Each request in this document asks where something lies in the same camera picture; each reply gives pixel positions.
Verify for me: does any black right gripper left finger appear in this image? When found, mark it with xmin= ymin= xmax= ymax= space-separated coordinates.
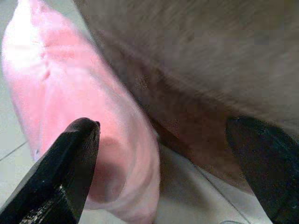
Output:
xmin=0 ymin=117 xmax=101 ymax=224

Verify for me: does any pink plush pillow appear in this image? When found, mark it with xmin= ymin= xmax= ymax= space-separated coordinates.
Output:
xmin=1 ymin=0 xmax=162 ymax=224

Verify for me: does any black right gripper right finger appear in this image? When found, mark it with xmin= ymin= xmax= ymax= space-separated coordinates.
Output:
xmin=224 ymin=116 xmax=299 ymax=224

